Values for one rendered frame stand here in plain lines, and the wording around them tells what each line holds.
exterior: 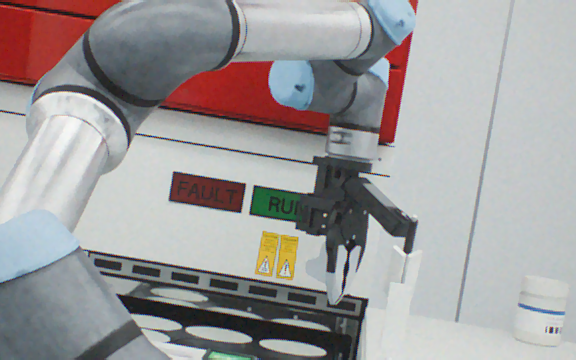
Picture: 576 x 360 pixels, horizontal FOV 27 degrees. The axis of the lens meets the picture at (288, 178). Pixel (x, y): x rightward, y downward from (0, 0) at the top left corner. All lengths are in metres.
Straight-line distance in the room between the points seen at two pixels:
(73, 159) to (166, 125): 0.67
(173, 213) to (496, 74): 1.65
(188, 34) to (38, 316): 0.46
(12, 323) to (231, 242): 0.99
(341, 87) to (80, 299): 0.77
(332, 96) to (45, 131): 0.50
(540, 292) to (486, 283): 1.59
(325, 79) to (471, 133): 1.78
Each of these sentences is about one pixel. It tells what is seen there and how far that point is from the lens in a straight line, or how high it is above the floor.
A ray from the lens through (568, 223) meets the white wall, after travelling 3.45.
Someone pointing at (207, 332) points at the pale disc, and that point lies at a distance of 1.85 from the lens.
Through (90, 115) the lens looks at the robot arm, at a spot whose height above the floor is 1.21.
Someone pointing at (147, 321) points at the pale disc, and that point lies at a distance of 1.86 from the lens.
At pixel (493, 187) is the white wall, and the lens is 3.42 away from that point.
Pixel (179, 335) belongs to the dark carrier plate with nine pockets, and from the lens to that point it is 1.79.
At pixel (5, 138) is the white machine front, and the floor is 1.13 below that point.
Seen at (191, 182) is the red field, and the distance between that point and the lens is 1.93.
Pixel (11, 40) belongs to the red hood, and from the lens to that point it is 1.95.
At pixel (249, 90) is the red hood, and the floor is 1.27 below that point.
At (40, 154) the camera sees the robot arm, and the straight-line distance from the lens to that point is 1.28.
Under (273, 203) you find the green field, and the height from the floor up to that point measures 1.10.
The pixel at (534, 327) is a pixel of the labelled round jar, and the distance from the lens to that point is 1.86.
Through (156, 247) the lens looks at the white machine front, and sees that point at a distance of 1.95.
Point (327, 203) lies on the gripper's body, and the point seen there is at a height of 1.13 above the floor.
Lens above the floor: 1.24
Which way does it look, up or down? 3 degrees down
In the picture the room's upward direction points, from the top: 9 degrees clockwise
